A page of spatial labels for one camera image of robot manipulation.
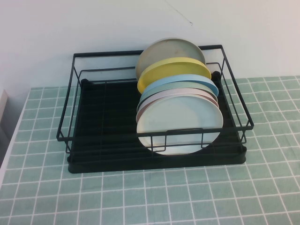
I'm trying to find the white plate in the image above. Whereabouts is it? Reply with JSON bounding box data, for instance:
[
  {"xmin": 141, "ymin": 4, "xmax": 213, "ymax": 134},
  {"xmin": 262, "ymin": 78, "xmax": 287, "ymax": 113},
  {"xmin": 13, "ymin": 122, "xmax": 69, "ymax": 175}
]
[{"xmin": 136, "ymin": 94, "xmax": 224, "ymax": 156}]

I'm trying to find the pale pink plate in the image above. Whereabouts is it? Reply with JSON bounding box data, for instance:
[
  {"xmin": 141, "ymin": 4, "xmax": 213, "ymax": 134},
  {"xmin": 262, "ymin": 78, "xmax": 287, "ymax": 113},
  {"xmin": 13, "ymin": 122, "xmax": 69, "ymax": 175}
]
[{"xmin": 136, "ymin": 87, "xmax": 220, "ymax": 122}]

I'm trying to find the pale green plate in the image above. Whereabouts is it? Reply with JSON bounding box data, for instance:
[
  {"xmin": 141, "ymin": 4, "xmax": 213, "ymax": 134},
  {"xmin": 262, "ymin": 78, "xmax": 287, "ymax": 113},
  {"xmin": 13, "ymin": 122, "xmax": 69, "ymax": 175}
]
[{"xmin": 138, "ymin": 80, "xmax": 219, "ymax": 106}]

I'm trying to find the yellow plate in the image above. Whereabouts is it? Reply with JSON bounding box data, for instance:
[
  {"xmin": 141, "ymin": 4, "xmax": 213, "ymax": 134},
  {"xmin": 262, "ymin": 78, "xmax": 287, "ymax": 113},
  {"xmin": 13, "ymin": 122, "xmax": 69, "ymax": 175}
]
[{"xmin": 137, "ymin": 57, "xmax": 212, "ymax": 94}]

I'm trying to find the light blue plate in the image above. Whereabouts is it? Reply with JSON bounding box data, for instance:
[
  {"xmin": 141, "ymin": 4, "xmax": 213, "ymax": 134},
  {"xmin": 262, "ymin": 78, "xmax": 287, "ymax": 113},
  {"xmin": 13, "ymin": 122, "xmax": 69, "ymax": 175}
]
[{"xmin": 140, "ymin": 74, "xmax": 219, "ymax": 99}]

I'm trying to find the beige grey plate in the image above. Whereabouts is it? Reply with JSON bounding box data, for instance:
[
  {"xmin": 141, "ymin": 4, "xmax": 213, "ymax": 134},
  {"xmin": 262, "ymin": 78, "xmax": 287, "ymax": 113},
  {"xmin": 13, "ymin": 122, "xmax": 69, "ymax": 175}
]
[{"xmin": 135, "ymin": 37, "xmax": 207, "ymax": 82}]

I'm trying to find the black plastic drip tray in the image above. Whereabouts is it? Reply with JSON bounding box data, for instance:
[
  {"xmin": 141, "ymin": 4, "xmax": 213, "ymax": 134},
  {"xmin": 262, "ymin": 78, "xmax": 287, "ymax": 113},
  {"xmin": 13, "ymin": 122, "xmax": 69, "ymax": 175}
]
[{"xmin": 67, "ymin": 72, "xmax": 247, "ymax": 174}]

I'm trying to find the green checked tablecloth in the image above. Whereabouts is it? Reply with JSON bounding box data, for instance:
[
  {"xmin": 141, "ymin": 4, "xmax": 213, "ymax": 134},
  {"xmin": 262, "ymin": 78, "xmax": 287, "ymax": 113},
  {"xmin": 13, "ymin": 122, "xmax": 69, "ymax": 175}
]
[{"xmin": 0, "ymin": 75, "xmax": 300, "ymax": 225}]

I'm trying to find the black wire dish rack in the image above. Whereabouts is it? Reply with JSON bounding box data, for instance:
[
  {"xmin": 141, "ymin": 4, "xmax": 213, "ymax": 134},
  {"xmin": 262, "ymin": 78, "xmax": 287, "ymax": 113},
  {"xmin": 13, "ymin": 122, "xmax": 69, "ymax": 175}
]
[{"xmin": 55, "ymin": 44, "xmax": 253, "ymax": 156}]

